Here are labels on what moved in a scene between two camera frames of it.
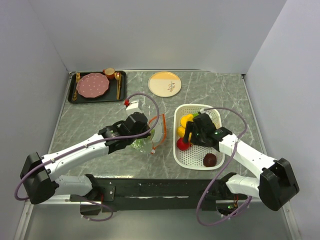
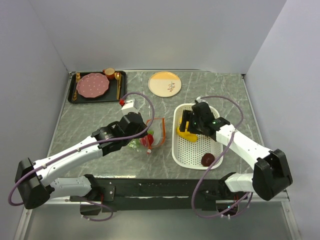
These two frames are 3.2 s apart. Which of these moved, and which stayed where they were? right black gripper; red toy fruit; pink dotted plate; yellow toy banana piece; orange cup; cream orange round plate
Moved: right black gripper; red toy fruit
Stayed: orange cup; pink dotted plate; yellow toy banana piece; cream orange round plate
